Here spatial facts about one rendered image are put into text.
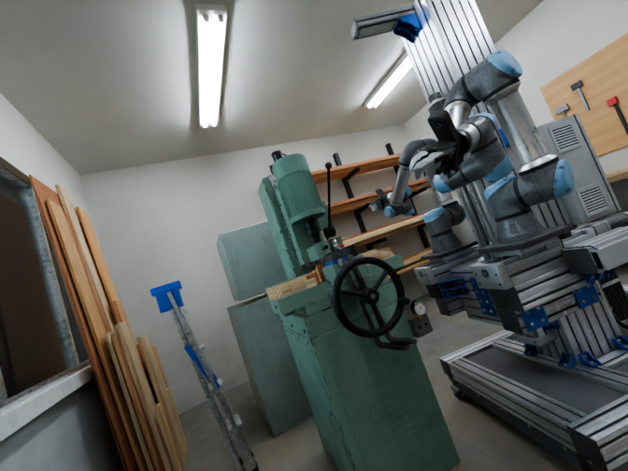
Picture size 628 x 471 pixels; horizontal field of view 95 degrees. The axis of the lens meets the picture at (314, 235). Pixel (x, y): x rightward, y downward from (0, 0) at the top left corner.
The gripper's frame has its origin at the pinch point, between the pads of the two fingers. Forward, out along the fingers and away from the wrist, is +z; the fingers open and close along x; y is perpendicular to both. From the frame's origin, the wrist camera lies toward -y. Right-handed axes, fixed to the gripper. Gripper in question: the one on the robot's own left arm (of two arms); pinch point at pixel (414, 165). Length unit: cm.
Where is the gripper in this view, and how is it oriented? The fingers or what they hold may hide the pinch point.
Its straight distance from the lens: 75.4
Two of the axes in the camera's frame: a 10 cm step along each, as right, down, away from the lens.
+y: 2.7, 8.1, 5.1
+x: -6.2, -2.6, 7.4
